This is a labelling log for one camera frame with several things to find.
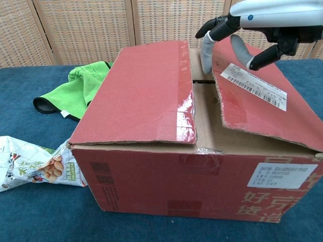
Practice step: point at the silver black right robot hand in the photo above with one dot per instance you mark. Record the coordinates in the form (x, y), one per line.
(272, 12)

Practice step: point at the red cardboard shipping box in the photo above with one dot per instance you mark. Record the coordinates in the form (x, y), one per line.
(151, 176)

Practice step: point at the woven bamboo folding screen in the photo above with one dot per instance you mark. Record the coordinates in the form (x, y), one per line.
(164, 20)

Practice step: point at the green microfiber cloth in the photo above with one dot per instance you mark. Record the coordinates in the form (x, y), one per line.
(73, 95)

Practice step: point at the white printed snack bag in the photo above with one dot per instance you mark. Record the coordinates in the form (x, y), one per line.
(25, 161)

